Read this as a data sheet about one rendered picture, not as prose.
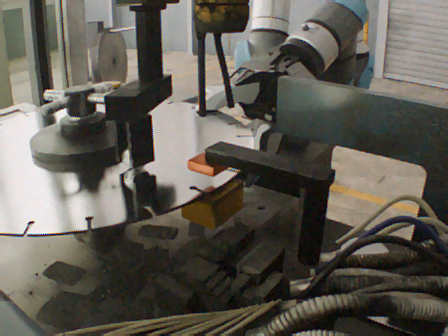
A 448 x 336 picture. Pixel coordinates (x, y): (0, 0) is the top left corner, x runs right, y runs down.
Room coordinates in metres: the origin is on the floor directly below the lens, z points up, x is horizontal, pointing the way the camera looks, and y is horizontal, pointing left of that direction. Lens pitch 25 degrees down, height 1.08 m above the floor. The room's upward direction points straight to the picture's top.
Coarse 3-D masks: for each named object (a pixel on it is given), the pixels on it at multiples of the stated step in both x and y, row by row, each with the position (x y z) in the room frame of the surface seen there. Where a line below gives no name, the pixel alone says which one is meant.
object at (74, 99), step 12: (108, 84) 0.39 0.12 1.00; (48, 96) 0.37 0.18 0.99; (60, 96) 0.36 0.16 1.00; (72, 96) 0.34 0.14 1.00; (84, 96) 0.34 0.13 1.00; (96, 96) 0.34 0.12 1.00; (48, 108) 0.31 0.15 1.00; (60, 108) 0.32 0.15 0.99; (72, 108) 0.34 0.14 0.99; (84, 108) 0.34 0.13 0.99; (96, 108) 0.36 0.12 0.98; (72, 120) 0.34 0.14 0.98; (84, 120) 0.34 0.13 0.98
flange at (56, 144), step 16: (48, 128) 0.37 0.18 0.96; (64, 128) 0.34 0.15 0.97; (80, 128) 0.33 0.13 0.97; (96, 128) 0.34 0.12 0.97; (112, 128) 0.36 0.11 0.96; (32, 144) 0.33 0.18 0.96; (48, 144) 0.32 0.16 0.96; (64, 144) 0.32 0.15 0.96; (80, 144) 0.32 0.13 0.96; (96, 144) 0.32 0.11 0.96; (112, 144) 0.32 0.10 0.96; (48, 160) 0.30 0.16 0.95; (64, 160) 0.30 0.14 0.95; (80, 160) 0.30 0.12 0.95; (96, 160) 0.31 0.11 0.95
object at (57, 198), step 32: (0, 128) 0.41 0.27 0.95; (32, 128) 0.40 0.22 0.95; (160, 128) 0.39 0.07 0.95; (192, 128) 0.39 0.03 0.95; (224, 128) 0.39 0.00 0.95; (0, 160) 0.31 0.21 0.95; (32, 160) 0.31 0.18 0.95; (160, 160) 0.31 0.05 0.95; (0, 192) 0.25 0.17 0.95; (32, 192) 0.25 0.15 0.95; (64, 192) 0.25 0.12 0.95; (96, 192) 0.25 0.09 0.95; (128, 192) 0.25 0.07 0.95; (160, 192) 0.25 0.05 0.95; (192, 192) 0.25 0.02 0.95; (0, 224) 0.20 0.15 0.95; (64, 224) 0.20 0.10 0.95; (96, 224) 0.21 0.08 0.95; (128, 224) 0.21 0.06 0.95
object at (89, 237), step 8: (88, 224) 0.33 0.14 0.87; (88, 232) 0.33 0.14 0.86; (96, 232) 0.33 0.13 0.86; (104, 232) 0.33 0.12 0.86; (112, 232) 0.34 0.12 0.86; (120, 232) 0.35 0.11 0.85; (80, 240) 0.33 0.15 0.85; (88, 240) 0.33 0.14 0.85; (96, 240) 0.33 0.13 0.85; (104, 240) 0.33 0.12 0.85
